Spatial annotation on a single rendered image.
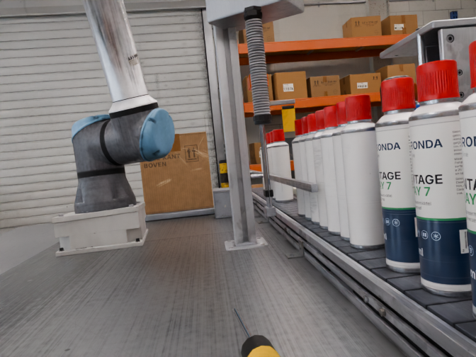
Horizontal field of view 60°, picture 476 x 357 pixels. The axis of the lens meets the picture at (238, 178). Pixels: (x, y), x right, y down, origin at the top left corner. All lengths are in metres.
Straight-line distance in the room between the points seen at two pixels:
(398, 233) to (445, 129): 0.13
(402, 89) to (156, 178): 1.10
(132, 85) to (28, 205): 4.66
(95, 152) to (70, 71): 4.51
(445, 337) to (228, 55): 0.69
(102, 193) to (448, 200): 0.81
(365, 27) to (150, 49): 2.61
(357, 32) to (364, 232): 4.79
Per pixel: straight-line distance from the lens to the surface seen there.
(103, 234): 1.03
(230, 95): 0.87
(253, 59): 0.77
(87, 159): 1.05
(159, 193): 1.46
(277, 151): 1.15
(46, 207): 5.51
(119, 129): 0.98
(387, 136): 0.46
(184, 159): 1.44
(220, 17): 0.84
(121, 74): 0.97
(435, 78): 0.40
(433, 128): 0.39
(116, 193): 1.05
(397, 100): 0.46
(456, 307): 0.39
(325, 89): 5.02
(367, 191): 0.56
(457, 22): 0.53
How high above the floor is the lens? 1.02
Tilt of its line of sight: 3 degrees down
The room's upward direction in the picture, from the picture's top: 6 degrees counter-clockwise
